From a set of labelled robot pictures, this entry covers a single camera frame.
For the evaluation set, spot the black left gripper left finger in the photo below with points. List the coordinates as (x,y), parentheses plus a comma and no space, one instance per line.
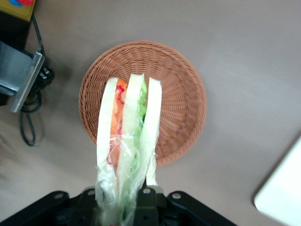
(82,207)

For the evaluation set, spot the triangle sandwich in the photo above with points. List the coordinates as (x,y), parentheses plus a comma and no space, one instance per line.
(131,122)

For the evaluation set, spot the round brown wicker basket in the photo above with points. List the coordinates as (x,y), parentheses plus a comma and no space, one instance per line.
(178,94)

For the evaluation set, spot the beige plastic tray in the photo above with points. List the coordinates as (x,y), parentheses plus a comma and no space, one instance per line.
(282,183)

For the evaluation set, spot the grey metal bracket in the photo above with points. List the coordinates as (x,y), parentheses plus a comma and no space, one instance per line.
(21,75)

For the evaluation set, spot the yellow control box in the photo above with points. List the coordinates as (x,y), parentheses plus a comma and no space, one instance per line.
(16,11)

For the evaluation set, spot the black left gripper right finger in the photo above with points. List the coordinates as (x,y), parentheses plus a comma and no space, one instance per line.
(150,207)

